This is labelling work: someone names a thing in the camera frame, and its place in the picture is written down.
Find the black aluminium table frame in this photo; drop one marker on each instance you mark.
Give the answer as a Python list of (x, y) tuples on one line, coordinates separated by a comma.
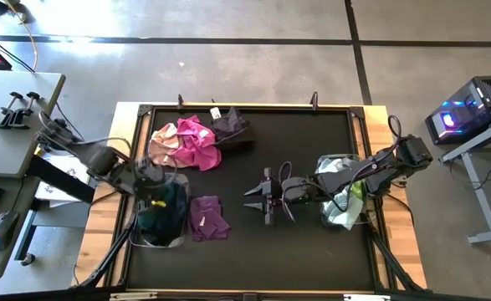
[(144, 110)]

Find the black screw clamp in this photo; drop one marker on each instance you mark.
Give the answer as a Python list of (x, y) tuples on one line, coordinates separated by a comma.
[(6, 117), (25, 110)]

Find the lime green towel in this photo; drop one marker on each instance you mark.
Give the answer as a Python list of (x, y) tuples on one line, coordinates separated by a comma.
[(358, 190)]

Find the dark green towel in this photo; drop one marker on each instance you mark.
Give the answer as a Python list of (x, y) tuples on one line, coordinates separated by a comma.
[(165, 221)]

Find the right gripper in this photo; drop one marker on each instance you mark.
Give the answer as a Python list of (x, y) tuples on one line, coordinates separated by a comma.
[(295, 190)]

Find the black table edge clamp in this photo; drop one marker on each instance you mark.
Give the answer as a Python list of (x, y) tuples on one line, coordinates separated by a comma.
[(314, 101), (180, 102)]

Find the white cardboard box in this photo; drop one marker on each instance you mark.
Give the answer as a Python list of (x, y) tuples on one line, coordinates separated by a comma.
[(46, 193)]

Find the pale blue-green towel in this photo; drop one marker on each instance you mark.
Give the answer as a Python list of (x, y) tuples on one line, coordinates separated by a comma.
[(345, 213)]

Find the black computer tower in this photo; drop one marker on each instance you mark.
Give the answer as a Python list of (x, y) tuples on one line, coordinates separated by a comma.
[(466, 113)]

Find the grey desk white frame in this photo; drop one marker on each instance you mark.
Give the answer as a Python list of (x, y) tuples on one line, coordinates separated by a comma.
[(479, 140)]

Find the black computer mouse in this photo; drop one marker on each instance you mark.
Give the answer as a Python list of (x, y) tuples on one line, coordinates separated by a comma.
[(3, 230)]

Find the black frame strut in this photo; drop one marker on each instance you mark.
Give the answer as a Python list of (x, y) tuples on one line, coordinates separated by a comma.
[(397, 267), (105, 258)]

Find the pink towel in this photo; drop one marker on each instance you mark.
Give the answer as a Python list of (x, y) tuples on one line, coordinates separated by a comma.
[(197, 144)]

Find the light grey table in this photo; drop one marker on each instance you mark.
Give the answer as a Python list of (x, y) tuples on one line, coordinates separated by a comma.
[(11, 146)]

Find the clear plastic bin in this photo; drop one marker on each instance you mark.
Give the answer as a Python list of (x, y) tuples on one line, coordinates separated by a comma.
[(182, 226), (322, 213)]

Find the dark grey desk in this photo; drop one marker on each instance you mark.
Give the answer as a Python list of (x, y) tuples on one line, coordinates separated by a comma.
[(2, 267)]

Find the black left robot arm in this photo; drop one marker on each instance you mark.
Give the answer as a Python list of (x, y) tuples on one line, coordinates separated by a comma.
[(103, 161)]

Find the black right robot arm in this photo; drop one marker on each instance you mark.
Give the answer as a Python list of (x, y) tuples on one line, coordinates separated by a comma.
[(341, 180)]

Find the dark grey tagged towel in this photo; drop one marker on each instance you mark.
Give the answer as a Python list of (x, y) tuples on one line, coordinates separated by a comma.
[(232, 127)]

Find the peach towel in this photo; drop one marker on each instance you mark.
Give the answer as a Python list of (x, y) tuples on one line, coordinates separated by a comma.
[(161, 146)]

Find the black beam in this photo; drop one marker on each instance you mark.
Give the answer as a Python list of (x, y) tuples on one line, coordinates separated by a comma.
[(61, 180)]

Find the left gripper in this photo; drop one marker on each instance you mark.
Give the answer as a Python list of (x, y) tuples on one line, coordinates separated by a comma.
[(151, 180)]

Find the purple towel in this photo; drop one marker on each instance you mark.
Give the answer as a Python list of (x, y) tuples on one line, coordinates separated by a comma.
[(207, 217)]

